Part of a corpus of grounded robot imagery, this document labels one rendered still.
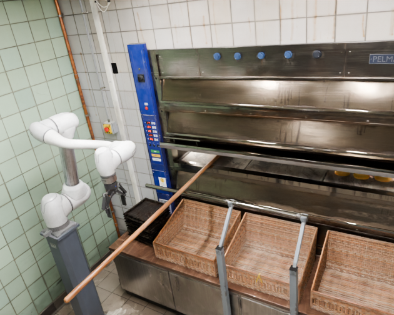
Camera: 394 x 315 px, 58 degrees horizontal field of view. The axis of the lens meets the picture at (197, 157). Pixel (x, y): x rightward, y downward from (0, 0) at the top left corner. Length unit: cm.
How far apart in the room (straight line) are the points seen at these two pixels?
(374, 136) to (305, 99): 45
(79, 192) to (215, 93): 123
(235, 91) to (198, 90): 29
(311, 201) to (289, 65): 95
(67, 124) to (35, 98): 68
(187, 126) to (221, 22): 82
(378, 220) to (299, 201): 50
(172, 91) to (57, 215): 121
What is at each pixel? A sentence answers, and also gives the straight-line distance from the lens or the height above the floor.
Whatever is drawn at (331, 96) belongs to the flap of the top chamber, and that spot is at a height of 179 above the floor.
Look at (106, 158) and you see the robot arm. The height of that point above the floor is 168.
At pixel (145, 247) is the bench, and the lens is 308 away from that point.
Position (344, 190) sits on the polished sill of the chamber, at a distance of 251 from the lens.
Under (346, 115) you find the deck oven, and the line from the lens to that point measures 229.
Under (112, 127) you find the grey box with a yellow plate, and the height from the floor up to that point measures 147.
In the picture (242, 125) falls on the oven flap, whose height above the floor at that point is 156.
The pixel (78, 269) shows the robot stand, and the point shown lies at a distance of 299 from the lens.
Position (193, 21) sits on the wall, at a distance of 250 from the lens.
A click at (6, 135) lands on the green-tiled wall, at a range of 300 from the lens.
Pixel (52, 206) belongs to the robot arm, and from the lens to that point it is 269.
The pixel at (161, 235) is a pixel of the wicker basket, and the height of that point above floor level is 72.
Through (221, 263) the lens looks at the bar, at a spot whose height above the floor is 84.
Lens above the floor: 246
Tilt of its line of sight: 25 degrees down
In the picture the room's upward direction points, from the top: 8 degrees counter-clockwise
